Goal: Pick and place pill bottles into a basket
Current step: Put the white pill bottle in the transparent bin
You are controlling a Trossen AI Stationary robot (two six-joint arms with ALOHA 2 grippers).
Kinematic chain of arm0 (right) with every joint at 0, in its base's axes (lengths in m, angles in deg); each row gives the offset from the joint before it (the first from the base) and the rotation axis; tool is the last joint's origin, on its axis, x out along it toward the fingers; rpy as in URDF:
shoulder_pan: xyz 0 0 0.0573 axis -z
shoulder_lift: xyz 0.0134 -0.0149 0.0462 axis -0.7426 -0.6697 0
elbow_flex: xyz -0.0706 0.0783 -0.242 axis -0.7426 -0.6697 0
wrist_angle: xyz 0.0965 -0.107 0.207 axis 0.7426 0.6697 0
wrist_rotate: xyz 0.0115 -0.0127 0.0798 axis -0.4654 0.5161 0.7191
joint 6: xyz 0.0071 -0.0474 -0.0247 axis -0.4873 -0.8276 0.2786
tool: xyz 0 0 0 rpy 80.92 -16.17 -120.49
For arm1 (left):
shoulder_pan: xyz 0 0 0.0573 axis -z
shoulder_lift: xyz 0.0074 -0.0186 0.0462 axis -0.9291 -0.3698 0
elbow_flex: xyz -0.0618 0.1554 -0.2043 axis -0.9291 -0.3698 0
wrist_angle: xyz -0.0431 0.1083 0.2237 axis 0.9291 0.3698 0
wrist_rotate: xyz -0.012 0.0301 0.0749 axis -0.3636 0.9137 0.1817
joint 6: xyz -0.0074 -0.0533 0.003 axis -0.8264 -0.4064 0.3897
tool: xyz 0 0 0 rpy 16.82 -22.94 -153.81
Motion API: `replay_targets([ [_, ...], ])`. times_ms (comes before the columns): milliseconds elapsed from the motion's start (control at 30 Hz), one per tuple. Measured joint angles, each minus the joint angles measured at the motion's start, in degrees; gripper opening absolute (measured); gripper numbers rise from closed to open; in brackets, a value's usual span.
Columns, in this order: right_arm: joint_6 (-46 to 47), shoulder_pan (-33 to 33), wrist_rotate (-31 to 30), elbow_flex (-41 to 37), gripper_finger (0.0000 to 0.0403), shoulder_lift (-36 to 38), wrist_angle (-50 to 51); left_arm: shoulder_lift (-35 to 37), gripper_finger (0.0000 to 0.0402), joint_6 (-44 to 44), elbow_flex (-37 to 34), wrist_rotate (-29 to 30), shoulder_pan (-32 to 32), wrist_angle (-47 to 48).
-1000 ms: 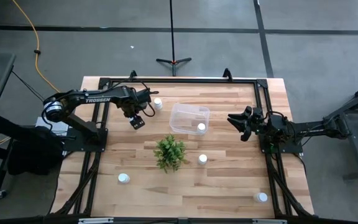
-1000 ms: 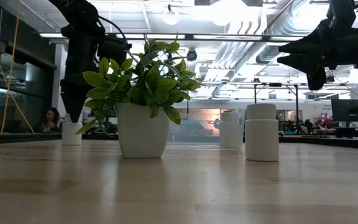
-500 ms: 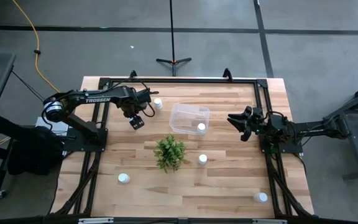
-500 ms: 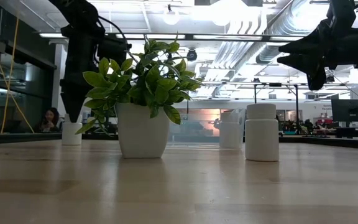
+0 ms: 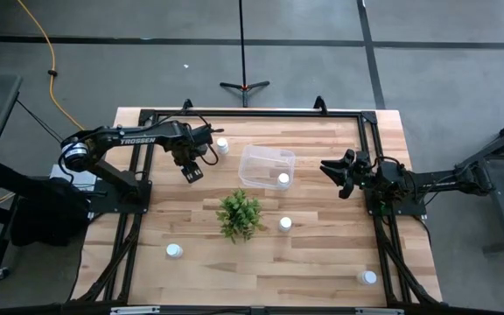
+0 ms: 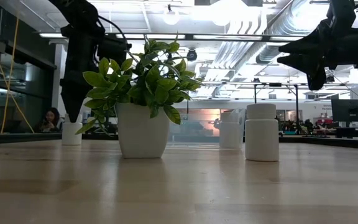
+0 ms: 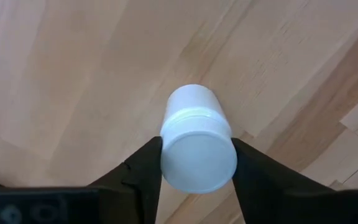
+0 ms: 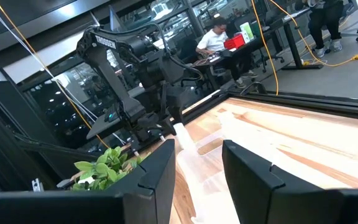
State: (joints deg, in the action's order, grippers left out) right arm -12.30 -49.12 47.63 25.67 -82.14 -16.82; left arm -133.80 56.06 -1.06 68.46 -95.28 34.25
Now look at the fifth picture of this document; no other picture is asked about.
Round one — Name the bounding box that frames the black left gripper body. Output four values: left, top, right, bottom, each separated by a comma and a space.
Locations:
169, 122, 214, 166

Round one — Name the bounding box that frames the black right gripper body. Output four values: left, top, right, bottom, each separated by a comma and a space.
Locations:
338, 148, 375, 201

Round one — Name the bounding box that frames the clear plastic basket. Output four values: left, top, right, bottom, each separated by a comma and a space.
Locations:
237, 143, 297, 190

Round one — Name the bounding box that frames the green plant in white pot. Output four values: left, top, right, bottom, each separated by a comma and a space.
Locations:
215, 187, 266, 245

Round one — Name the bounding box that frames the black tripod stand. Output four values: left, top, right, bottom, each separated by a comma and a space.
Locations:
219, 0, 270, 109

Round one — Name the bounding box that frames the white power strip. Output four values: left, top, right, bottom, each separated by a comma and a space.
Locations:
49, 164, 98, 192

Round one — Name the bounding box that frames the black bag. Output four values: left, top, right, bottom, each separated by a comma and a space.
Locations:
10, 178, 91, 247

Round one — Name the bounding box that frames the black metal table stand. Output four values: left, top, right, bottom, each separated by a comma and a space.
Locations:
455, 111, 504, 256

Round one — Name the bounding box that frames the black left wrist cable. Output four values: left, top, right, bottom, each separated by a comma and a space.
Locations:
159, 111, 221, 167

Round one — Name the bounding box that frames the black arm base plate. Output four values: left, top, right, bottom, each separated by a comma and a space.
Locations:
86, 181, 153, 214
364, 181, 428, 216

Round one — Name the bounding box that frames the black aluminium rig frame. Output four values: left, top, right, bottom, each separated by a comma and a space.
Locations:
71, 107, 445, 315

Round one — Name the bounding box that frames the silver bracket plate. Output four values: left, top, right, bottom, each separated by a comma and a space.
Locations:
110, 305, 161, 315
355, 307, 405, 315

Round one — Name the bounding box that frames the thin black floor cable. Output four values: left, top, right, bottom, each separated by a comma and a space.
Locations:
15, 99, 67, 145

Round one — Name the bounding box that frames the yellow extension cable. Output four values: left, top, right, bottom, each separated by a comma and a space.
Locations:
0, 0, 86, 207

